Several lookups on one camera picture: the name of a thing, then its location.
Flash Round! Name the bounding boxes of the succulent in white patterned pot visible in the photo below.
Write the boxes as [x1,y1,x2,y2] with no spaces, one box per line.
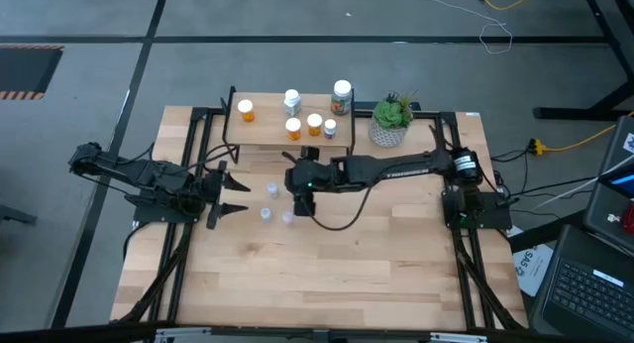
[368,88,420,149]

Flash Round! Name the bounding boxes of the small red object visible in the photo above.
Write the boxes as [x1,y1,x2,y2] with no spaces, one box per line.
[621,201,634,235]

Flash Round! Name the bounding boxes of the dark grey laptop lid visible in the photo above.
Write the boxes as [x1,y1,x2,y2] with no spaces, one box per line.
[582,115,634,258]

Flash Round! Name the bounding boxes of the black aluminium table frame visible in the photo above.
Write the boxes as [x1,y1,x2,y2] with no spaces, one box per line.
[113,104,529,332]

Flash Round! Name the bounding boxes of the black desk frame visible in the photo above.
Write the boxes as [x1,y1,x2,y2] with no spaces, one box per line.
[532,0,634,122]

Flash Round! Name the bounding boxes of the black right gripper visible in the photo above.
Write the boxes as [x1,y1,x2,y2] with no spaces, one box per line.
[285,146,346,218]

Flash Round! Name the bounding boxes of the large green label bottle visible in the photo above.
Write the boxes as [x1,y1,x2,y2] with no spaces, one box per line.
[330,79,354,117]

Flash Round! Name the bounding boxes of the orange pill bottle white cap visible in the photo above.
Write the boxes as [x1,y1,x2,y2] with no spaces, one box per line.
[284,117,303,142]
[237,98,257,124]
[306,112,324,138]

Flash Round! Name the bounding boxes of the black floor mat hazard stripes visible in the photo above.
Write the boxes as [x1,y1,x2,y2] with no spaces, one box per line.
[0,44,65,102]

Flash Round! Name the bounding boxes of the wooden shelf black metal legs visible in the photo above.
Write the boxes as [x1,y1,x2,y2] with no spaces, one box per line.
[220,84,358,165]

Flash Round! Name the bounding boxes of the dark furniture foot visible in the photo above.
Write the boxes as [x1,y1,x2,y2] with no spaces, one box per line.
[0,203,39,225]

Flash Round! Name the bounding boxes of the yellow extension cord black plug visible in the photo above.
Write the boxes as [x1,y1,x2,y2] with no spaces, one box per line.
[527,110,634,156]

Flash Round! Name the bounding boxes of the black laptop with keyboard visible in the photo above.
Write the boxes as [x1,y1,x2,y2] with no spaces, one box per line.
[542,223,634,340]

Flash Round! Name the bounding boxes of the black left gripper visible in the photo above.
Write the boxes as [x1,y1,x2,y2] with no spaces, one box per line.
[200,159,252,231]

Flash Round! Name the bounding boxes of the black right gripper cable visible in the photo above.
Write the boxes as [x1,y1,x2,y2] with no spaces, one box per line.
[302,186,373,233]

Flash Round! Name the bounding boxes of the thin white floor cable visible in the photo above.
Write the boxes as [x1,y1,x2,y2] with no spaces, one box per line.
[403,0,514,56]

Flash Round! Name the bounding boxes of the white printed paper sheet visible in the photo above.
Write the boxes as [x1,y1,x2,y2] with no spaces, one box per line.
[512,243,555,298]

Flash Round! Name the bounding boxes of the clear bottle white cap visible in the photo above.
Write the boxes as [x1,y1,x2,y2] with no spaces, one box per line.
[282,88,303,118]

